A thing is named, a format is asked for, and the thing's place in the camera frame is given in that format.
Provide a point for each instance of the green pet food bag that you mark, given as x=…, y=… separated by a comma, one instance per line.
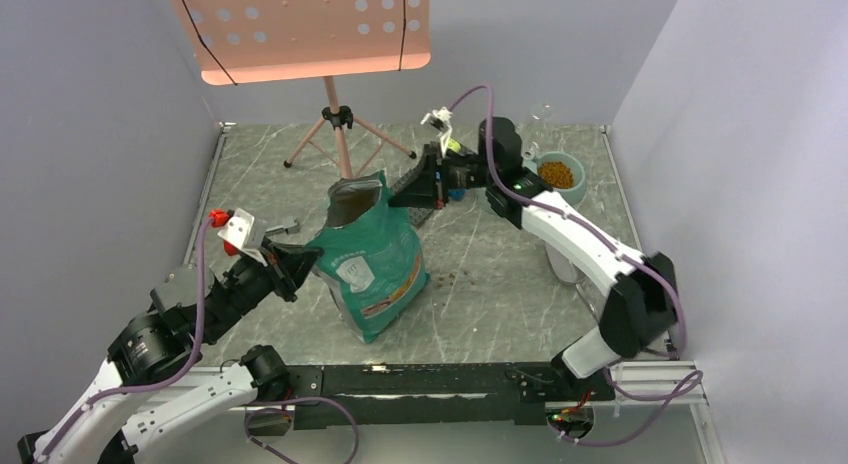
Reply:
x=372, y=260

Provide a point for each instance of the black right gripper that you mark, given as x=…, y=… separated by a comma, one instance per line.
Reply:
x=443, y=183

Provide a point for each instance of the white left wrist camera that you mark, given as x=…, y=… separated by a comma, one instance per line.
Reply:
x=221, y=217

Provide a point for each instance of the yellow toy brick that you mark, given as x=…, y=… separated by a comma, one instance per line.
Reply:
x=453, y=146

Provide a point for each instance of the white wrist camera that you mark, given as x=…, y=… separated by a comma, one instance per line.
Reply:
x=440, y=119
x=221, y=217

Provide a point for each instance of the brown kibble in bowl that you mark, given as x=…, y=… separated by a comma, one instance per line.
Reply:
x=557, y=174

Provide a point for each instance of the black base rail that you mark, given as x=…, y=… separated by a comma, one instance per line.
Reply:
x=522, y=393

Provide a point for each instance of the dark blue toy brick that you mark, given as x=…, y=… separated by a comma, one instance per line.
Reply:
x=456, y=195

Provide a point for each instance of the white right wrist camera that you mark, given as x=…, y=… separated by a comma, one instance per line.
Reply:
x=440, y=119

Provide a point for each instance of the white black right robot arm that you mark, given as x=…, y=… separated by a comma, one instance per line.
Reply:
x=641, y=301

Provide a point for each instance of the spilled kibble on table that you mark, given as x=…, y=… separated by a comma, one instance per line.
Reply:
x=453, y=280

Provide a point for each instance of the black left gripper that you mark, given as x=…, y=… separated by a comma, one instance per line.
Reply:
x=288, y=265

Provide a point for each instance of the dark grey brick baseplate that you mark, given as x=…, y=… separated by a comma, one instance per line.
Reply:
x=418, y=216

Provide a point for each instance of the pink music stand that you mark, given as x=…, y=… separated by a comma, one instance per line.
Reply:
x=239, y=42

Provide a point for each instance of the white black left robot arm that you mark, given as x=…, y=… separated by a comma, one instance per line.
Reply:
x=158, y=347

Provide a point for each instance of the red grey brick hammer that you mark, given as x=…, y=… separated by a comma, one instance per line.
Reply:
x=245, y=233

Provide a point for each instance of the metal food scoop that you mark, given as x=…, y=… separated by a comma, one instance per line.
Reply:
x=568, y=274

